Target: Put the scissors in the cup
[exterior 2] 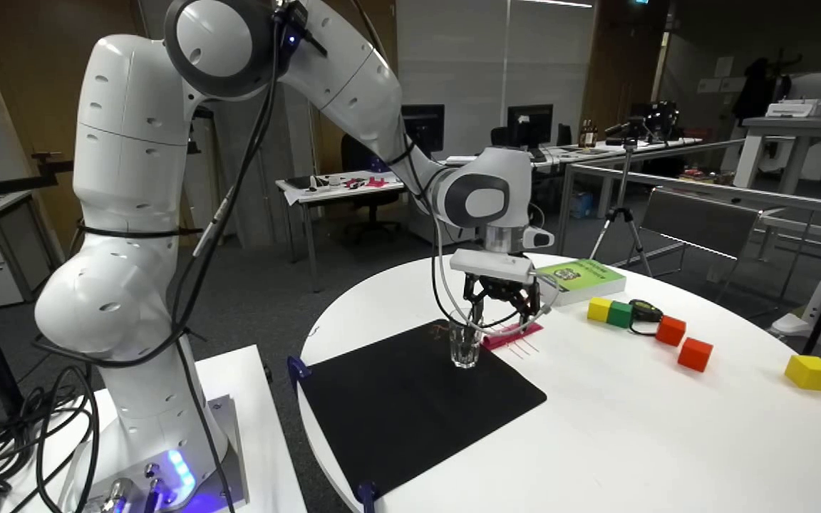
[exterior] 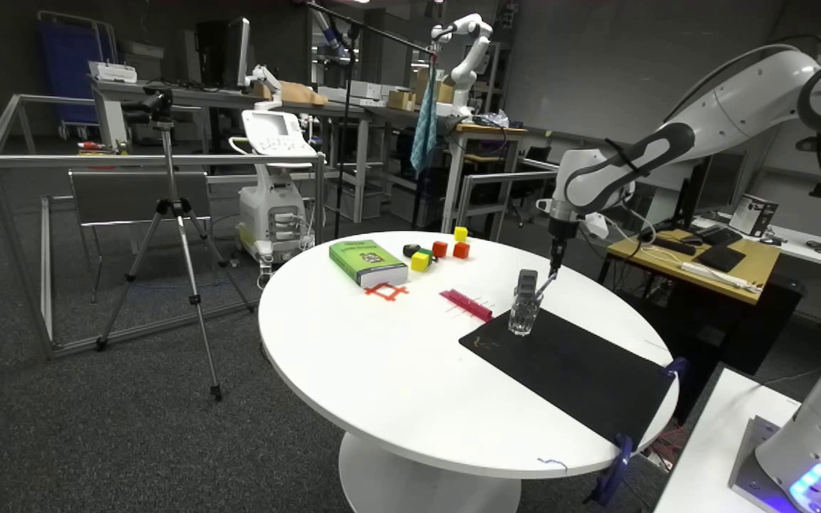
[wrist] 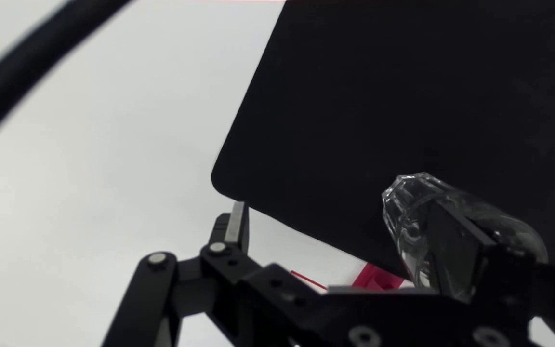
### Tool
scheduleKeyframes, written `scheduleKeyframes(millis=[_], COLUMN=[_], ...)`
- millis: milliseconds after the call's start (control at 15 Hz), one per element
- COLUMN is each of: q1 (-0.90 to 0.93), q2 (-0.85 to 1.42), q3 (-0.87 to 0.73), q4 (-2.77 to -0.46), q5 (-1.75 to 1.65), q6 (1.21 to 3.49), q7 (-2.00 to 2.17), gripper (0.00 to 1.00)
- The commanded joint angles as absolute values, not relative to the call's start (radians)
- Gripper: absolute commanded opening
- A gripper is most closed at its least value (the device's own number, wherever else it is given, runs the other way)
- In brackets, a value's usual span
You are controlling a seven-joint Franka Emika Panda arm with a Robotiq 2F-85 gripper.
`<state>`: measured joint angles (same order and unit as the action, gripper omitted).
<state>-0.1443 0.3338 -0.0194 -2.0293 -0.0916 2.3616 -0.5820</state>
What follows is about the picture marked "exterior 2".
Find small white table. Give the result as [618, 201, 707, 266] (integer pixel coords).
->
[274, 167, 410, 279]

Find red cube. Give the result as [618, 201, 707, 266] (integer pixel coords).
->
[652, 314, 689, 346]

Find orange cube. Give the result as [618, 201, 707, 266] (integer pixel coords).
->
[676, 336, 715, 375]

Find grey panel board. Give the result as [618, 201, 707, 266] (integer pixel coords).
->
[638, 182, 765, 262]

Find black camera tripod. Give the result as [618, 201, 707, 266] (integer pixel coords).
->
[583, 95, 688, 279]

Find black floor cable bundle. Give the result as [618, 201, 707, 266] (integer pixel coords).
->
[0, 373, 105, 513]

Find grey robot mounting plate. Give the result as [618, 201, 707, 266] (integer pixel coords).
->
[77, 393, 250, 513]

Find large yellow cube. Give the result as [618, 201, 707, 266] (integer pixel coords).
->
[784, 353, 821, 393]

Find small yellow cube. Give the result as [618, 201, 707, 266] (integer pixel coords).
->
[583, 296, 616, 325]

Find green book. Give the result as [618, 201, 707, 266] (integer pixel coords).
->
[534, 257, 631, 309]

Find small metal scissors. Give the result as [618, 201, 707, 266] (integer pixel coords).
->
[451, 325, 478, 368]

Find long white desk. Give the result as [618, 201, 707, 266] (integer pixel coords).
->
[521, 144, 575, 249]

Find black rectangular mat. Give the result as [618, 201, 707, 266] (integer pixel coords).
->
[297, 315, 551, 502]

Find clear glass cup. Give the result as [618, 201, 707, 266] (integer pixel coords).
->
[448, 321, 484, 373]

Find white background table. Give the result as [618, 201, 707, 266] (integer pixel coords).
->
[730, 111, 821, 195]

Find large black monitor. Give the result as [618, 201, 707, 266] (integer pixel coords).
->
[400, 101, 448, 158]

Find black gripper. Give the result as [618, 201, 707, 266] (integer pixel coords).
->
[461, 269, 545, 336]

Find blue mat clamp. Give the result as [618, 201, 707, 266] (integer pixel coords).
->
[284, 353, 313, 383]
[350, 479, 383, 513]

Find green cube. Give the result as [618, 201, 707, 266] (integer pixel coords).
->
[606, 299, 635, 329]

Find small black monitor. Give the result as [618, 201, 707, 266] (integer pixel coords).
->
[505, 101, 556, 150]

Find small black object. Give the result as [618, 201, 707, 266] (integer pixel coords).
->
[628, 296, 666, 339]

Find grey metal rail frame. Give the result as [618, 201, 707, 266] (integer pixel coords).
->
[561, 154, 821, 315]

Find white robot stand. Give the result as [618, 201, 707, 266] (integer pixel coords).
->
[0, 341, 311, 513]

